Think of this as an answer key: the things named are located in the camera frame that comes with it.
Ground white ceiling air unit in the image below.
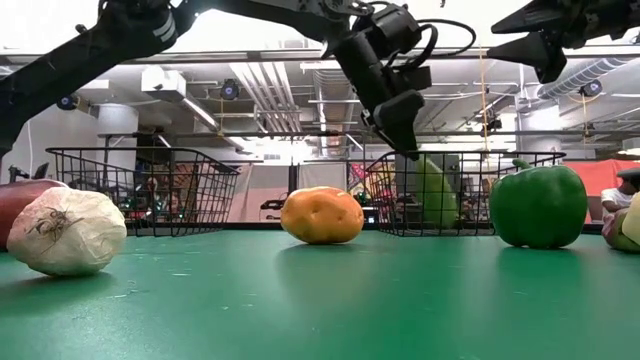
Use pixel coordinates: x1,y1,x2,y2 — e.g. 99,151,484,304
140,65,187,104

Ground red cloth curtain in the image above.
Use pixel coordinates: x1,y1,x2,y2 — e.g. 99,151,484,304
563,158,640,224

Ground grey overhead frame beam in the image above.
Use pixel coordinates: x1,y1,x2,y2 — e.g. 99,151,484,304
0,45,640,66

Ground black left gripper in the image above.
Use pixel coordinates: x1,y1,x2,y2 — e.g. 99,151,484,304
331,33,427,161

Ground long ceiling light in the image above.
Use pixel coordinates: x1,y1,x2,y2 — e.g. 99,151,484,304
179,97,221,131

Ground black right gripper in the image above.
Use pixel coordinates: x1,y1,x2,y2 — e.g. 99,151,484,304
486,0,640,85

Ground green table mat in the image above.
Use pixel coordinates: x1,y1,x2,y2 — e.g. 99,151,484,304
0,228,640,360

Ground black monitor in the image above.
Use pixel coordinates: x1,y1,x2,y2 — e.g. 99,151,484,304
30,162,51,194

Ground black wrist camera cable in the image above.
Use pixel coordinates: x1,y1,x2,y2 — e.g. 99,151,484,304
394,18,477,71

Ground dark red mango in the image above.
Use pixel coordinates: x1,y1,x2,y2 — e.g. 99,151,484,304
0,178,69,252

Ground long red chili pepper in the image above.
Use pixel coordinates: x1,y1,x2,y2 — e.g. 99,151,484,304
601,208,640,253

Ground white round column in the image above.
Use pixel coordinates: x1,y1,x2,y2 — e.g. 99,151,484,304
96,103,140,171

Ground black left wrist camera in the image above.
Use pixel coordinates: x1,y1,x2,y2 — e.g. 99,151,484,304
397,63,433,94

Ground yellow hanging cord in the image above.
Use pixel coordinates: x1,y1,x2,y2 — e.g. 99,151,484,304
478,47,489,151

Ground green bell pepper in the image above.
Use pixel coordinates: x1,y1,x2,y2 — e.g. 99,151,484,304
488,158,589,250

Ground silver ribbed ceiling duct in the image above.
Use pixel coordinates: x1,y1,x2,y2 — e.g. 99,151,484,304
312,68,362,156
537,55,631,101

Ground white garlic bulb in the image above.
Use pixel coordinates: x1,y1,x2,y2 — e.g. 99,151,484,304
6,186,128,278

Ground black wire basket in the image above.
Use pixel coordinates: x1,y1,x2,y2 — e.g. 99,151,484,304
45,146,241,238
364,149,568,237

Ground green cucumber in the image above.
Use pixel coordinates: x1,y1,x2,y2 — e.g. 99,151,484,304
415,155,460,230

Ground colourful patterned banner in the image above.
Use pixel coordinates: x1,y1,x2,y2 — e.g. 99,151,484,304
347,160,396,206

